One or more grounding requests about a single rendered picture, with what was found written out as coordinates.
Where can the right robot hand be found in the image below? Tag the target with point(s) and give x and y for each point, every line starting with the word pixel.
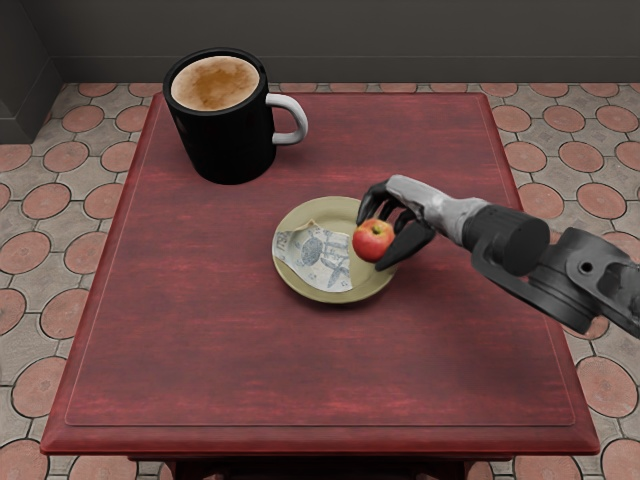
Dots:
pixel 425 202

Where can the red apple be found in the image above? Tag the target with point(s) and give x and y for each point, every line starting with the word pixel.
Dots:
pixel 372 240

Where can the olive plate with printed pattern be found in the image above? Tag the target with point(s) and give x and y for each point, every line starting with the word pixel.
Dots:
pixel 320 270

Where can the black mug with coffee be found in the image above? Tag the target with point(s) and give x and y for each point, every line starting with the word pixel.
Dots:
pixel 220 120

